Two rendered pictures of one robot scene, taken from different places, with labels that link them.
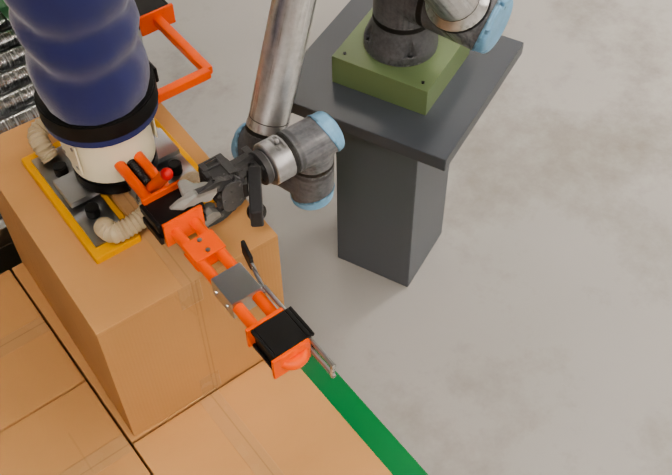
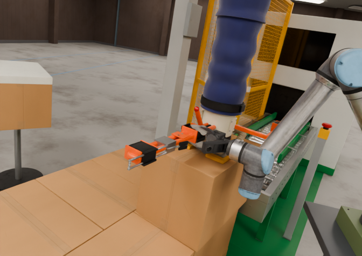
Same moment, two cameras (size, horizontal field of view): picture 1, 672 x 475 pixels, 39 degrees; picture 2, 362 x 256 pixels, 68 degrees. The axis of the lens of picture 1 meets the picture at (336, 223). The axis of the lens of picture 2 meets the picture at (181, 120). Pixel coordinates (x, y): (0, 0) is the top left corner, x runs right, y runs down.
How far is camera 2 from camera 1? 1.34 m
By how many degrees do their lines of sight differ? 62
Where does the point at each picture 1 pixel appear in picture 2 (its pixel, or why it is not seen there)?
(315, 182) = (245, 176)
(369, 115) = (331, 236)
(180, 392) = (154, 212)
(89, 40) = (218, 63)
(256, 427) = (150, 248)
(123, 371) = (144, 173)
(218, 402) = (158, 233)
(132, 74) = (225, 88)
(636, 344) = not seen: outside the picture
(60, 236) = not seen: hidden behind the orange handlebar
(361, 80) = (345, 223)
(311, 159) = (246, 158)
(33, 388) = not seen: hidden behind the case
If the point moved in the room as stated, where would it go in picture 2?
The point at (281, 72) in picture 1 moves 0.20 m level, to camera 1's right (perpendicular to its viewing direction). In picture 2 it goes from (275, 133) to (310, 154)
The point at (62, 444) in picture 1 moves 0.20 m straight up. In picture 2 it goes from (129, 195) to (132, 165)
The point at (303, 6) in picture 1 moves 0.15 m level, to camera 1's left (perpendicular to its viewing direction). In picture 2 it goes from (299, 109) to (276, 98)
